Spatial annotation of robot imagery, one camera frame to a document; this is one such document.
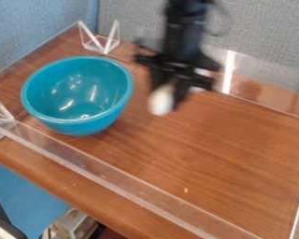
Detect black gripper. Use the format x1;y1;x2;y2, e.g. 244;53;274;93
134;52;222;109

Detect white and brown plush mushroom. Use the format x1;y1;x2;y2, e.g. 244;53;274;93
149;84;175;116

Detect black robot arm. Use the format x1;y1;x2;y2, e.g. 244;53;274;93
135;0;222;116

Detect blue ceramic bowl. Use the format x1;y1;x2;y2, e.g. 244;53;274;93
20;56;135;136

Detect clear acrylic back barrier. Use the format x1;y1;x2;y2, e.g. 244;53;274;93
110;41;299;118

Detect clear acrylic barrier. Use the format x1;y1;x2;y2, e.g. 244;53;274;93
110;41;299;118
0;119;262;239

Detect clear acrylic front barrier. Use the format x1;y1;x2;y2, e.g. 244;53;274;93
0;119;262;239

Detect grey metal equipment below table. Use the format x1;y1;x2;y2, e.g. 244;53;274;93
40;207;99;239

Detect black and white chair part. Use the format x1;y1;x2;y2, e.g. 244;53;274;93
0;218;28;239

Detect clear acrylic corner bracket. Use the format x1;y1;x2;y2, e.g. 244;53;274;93
78;20;122;55

